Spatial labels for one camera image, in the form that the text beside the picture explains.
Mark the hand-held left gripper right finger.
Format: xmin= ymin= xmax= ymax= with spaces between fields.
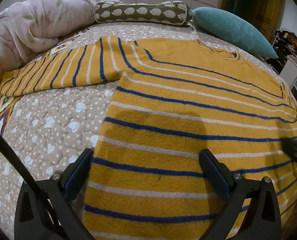
xmin=200 ymin=149 xmax=282 ymax=240

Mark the beige dotted quilted bedspread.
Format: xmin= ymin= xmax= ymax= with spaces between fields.
xmin=0 ymin=21 xmax=297 ymax=240

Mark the teal cushion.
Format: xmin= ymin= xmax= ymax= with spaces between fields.
xmin=191 ymin=7 xmax=279 ymax=59

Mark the black cable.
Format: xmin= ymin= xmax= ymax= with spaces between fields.
xmin=0 ymin=124 xmax=64 ymax=230

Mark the dark clutter pile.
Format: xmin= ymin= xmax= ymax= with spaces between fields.
xmin=273 ymin=29 xmax=297 ymax=57

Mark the wooden door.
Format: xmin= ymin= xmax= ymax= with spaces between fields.
xmin=227 ymin=0 xmax=283 ymax=42

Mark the olive hedgehog print bolster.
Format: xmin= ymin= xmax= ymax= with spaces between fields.
xmin=94 ymin=1 xmax=193 ymax=27

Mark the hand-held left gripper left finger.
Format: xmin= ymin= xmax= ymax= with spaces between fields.
xmin=14 ymin=148 xmax=94 ymax=240

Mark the pink floral comforter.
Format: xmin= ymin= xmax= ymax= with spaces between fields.
xmin=0 ymin=0 xmax=119 ymax=103

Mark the yellow striped knit sweater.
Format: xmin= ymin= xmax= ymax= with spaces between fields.
xmin=0 ymin=35 xmax=297 ymax=240

